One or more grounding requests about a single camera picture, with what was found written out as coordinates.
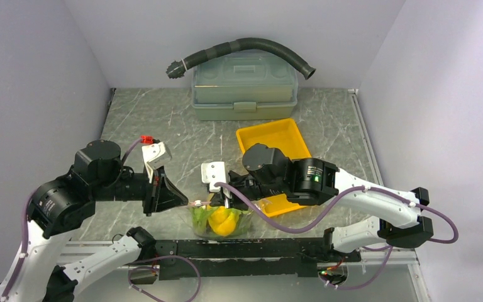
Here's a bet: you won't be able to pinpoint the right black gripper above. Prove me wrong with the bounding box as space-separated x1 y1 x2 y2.
209 171 287 211

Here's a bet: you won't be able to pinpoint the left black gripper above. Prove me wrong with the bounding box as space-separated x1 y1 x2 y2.
94 159 189 215

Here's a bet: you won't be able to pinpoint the yellow plastic tray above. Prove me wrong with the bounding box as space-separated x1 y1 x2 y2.
236 118 311 218

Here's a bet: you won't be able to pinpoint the clear zip top bag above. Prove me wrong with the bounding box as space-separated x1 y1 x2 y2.
186 199 272 239

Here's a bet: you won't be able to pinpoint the yellow toy bananas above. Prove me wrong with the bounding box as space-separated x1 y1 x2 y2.
208 206 242 237

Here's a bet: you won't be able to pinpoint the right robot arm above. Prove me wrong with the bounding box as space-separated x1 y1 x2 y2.
215 143 434 261

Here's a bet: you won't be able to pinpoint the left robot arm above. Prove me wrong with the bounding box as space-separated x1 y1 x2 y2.
0 137 188 301

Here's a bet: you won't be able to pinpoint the grey plastic storage box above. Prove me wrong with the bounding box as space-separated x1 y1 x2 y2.
192 51 298 121

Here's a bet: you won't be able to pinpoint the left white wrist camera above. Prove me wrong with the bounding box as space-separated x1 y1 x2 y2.
142 140 172 182

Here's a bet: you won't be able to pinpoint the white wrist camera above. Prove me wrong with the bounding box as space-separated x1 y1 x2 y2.
142 140 172 182
201 161 228 193

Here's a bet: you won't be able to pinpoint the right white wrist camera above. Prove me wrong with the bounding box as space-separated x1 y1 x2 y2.
201 161 228 193

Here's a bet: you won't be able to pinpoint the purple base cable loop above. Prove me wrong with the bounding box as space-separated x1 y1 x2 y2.
127 254 203 302

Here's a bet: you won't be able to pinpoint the black corrugated hose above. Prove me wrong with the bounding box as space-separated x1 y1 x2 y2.
165 37 316 81

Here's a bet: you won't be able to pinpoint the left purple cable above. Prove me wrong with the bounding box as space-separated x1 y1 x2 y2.
0 139 145 302

